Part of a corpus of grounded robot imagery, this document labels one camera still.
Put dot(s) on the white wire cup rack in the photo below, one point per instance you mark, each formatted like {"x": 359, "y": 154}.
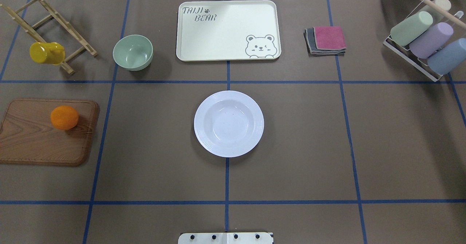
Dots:
{"x": 454, "y": 18}

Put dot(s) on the wooden mug drying rack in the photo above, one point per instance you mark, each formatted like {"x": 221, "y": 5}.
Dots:
{"x": 31, "y": 30}

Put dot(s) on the wooden cutting board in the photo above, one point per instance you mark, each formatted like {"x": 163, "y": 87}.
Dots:
{"x": 28, "y": 136}

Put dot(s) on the grey folded cloth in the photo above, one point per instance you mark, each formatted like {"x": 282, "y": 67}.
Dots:
{"x": 309, "y": 37}

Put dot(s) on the blue tumbler cup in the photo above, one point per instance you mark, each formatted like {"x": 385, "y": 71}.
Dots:
{"x": 448, "y": 58}

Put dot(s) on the purple tumbler cup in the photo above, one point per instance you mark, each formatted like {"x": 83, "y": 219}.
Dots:
{"x": 431, "y": 40}

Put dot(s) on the white ceramic plate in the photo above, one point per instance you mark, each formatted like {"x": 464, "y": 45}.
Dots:
{"x": 229, "y": 124}

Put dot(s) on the yellow mug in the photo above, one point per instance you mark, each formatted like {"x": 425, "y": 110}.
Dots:
{"x": 47, "y": 53}

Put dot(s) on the orange fruit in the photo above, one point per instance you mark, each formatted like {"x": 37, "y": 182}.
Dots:
{"x": 64, "y": 117}

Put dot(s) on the pink folded cloth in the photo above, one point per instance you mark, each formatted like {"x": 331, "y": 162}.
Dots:
{"x": 329, "y": 38}

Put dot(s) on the green ceramic bowl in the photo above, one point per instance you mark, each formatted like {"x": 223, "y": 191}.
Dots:
{"x": 133, "y": 52}

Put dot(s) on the cream bear serving tray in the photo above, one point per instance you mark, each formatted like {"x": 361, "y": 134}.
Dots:
{"x": 228, "y": 30}

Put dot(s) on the beige tumbler cup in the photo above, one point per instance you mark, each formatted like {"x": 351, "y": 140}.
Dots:
{"x": 443, "y": 4}

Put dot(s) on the green tumbler cup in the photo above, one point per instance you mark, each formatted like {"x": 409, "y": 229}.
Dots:
{"x": 411, "y": 28}

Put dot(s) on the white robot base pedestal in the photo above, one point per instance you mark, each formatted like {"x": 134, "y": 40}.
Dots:
{"x": 226, "y": 238}

